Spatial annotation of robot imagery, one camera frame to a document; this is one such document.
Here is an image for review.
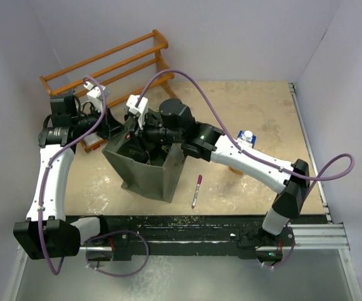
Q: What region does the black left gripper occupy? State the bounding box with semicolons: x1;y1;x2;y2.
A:
71;103;127;140

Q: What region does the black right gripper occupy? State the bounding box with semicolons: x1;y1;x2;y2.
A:
121;112;184;154

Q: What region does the dark cola glass bottle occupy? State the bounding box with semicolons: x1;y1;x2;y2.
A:
117;132;150;164

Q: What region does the green canvas tote bag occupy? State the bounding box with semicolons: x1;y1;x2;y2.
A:
102;128;186;203

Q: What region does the blue orange juice carton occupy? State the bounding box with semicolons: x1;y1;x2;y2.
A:
236;130;256;149

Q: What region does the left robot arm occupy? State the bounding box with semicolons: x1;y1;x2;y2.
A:
13;94;123;260

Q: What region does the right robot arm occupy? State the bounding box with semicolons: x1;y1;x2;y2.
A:
126;95;309;245

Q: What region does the pink white marker pen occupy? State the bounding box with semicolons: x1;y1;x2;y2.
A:
191;174;203;209

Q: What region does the orange wooden shoe rack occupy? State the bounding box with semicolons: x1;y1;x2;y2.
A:
39;29;180;154

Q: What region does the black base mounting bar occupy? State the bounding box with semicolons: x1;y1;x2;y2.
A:
84;215;295;262

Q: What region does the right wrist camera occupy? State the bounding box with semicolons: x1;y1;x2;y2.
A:
126;95;148;130

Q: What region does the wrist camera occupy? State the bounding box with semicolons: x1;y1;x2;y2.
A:
83;82;110;113
126;95;148;130

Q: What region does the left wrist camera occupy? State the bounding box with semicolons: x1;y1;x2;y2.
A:
83;82;110;113

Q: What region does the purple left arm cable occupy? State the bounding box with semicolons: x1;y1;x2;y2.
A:
37;75;150;278

